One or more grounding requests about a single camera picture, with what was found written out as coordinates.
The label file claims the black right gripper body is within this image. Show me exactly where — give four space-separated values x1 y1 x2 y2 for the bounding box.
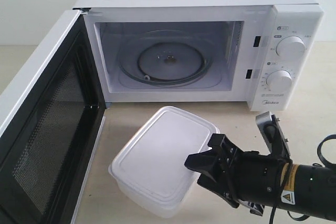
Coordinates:
215 143 285 208

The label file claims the white plastic lidded container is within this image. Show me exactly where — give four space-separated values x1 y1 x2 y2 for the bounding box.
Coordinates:
108 106 220 218

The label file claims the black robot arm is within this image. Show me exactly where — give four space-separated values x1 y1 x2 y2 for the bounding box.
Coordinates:
184 133 335 221

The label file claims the white microwave oven body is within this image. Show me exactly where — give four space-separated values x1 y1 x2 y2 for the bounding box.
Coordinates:
74 0 323 111

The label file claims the microwave door black window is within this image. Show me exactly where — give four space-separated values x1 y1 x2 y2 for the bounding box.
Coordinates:
1 10 106 223

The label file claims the lower white control knob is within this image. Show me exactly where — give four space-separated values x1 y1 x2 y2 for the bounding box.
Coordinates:
266 70 292 92

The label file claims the white control knob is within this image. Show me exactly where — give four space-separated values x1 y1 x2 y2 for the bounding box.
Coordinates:
276 36 306 61
266 70 292 92

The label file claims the glass turntable plate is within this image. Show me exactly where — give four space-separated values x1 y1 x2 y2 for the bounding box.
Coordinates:
118 29 214 87

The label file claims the upper white control knob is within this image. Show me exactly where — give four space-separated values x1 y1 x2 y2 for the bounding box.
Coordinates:
276 36 306 61

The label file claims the black camera cable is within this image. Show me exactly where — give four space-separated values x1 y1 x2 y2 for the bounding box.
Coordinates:
267 134 336 224

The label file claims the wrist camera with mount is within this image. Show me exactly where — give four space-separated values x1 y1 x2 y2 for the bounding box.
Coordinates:
256 111 291 163

